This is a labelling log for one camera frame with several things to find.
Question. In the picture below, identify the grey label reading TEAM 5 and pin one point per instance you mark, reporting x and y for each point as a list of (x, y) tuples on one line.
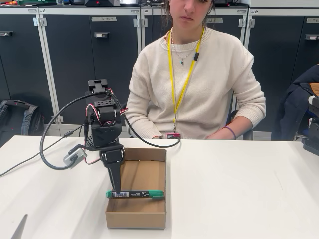
[(216, 21)]

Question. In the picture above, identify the person's left hand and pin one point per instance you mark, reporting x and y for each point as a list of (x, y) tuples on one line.
[(219, 136)]

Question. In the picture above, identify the grey label reading TEAM 4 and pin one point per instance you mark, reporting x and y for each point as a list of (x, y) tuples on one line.
[(104, 19)]

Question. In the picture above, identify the green and black marker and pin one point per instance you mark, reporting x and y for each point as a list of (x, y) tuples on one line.
[(139, 194)]

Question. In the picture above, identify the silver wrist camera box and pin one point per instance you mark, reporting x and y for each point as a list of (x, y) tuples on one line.
[(74, 156)]

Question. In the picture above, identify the dark grey backpack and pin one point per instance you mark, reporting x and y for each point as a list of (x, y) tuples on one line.
[(15, 119)]

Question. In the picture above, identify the person's left forearm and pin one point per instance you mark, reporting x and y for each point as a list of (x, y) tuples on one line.
[(249, 119)]

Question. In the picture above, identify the person's right forearm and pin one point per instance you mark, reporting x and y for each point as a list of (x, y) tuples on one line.
[(143, 127)]

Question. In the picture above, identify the grey cabinet tape label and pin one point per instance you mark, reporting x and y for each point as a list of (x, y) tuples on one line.
[(312, 21)]

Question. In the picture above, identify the person's right hand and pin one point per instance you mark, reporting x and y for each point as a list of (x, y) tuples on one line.
[(157, 137)]

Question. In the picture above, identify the clear drinking glass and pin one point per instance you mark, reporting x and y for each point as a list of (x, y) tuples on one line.
[(60, 2)]

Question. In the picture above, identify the black flat electronic device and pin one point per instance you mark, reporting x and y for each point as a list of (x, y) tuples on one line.
[(102, 3)]

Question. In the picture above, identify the red name badge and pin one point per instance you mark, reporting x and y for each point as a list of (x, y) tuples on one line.
[(173, 136)]

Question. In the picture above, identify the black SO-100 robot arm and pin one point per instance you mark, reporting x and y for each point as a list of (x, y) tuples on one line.
[(106, 114)]

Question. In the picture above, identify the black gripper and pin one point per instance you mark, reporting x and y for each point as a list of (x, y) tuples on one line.
[(111, 157)]

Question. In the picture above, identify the dark navy jacket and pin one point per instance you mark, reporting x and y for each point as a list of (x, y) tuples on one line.
[(296, 104)]

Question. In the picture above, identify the person in cream sweater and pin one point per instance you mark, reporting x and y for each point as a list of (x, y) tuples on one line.
[(207, 87)]

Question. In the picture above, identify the green flat box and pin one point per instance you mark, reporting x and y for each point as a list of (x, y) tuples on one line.
[(37, 2)]

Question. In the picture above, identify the open cardboard box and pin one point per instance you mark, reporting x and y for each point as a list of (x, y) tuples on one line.
[(139, 214)]

